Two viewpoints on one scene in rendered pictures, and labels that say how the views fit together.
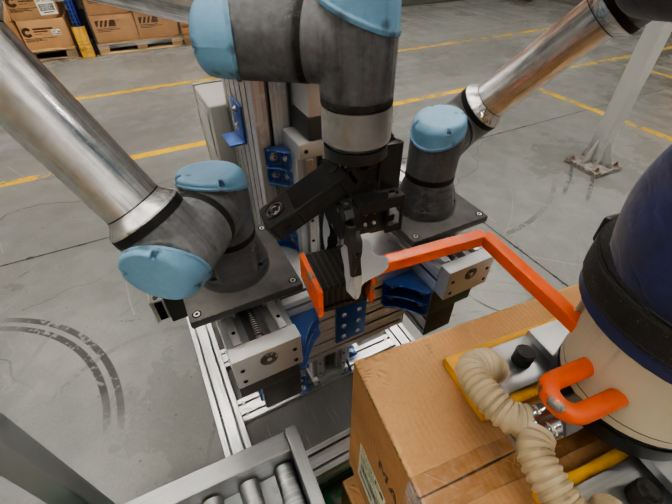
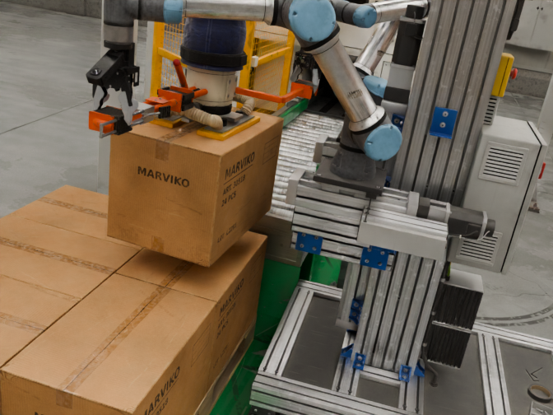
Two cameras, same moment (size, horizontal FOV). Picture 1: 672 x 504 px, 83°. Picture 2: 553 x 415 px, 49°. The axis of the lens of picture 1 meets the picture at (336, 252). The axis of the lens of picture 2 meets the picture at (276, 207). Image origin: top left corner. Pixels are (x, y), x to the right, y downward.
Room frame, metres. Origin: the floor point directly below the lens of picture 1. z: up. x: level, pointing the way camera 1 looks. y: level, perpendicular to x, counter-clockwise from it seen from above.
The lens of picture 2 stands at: (1.80, -1.88, 1.67)
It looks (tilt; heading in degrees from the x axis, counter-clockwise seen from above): 23 degrees down; 128
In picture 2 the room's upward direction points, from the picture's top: 9 degrees clockwise
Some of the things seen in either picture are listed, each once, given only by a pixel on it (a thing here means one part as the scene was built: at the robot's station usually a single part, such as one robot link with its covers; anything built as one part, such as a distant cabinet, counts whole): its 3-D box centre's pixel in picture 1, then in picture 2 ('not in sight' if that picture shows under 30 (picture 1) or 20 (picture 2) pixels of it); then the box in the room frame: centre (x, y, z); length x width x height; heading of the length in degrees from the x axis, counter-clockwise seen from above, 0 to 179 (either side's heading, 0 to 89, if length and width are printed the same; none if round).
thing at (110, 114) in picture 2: not in sight; (109, 119); (0.46, -0.94, 1.20); 0.08 x 0.07 x 0.05; 111
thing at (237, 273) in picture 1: (228, 248); not in sight; (0.58, 0.22, 1.09); 0.15 x 0.15 x 0.10
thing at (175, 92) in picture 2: not in sight; (175, 98); (0.34, -0.61, 1.20); 0.10 x 0.08 x 0.06; 21
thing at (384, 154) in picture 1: (360, 186); (308, 52); (0.40, -0.03, 1.34); 0.09 x 0.08 x 0.12; 111
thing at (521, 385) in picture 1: (557, 346); (230, 121); (0.34, -0.34, 1.09); 0.34 x 0.10 x 0.05; 111
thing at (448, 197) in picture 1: (427, 187); (355, 157); (0.80, -0.22, 1.09); 0.15 x 0.15 x 0.10
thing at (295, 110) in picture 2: not in sight; (273, 123); (-0.77, 1.24, 0.60); 1.60 x 0.10 x 0.09; 115
